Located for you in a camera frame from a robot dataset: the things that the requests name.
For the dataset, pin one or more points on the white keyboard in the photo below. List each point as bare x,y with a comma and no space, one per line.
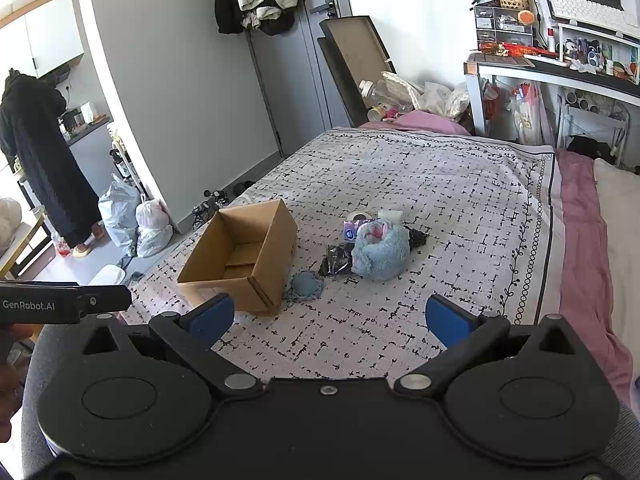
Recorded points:
595,14

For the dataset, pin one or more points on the light blue fluffy plush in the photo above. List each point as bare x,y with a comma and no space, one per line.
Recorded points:
381,251

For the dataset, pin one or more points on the operator left hand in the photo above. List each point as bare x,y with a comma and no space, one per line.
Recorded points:
9,378

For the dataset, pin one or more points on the brown cardboard box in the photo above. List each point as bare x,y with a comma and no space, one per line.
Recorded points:
246,252

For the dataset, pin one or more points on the black foil snack packet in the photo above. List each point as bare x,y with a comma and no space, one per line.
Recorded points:
337,260

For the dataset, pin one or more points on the white tape roll green rim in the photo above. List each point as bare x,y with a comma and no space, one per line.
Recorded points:
359,216

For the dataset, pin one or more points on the person in black robe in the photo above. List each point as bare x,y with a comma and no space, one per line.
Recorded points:
30,133

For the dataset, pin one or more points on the dark shoes on floor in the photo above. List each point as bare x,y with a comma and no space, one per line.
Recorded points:
240,187

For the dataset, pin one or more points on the round blue fuzzy pad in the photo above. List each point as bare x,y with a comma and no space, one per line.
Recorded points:
304,286

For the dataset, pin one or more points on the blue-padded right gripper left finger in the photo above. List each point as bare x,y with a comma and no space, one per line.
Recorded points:
190,338

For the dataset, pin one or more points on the grey door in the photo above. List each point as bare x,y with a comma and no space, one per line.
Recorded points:
297,86

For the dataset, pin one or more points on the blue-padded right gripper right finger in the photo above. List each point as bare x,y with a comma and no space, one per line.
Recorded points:
467,340

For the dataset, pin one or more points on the clear drawer organizer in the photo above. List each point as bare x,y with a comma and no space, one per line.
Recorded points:
498,25

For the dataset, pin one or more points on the open brown flat case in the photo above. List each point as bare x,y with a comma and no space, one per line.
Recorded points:
354,51

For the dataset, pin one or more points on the white plastic garbage bag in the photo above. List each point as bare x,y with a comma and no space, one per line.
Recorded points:
154,228

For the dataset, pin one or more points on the clear plastic bottle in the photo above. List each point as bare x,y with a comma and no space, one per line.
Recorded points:
377,93

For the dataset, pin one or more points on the grey plastic garbage bag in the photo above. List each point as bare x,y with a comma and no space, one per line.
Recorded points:
117,206

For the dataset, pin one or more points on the white desk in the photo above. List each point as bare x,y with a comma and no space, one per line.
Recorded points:
476,68

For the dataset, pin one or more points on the crumpled white bags pile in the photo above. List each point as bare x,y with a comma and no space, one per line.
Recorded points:
431,97

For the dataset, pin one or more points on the white black patterned bedspread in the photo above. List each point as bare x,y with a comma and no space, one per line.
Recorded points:
320,185

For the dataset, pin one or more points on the purple tissue pack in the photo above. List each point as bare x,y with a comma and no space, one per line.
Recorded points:
351,227

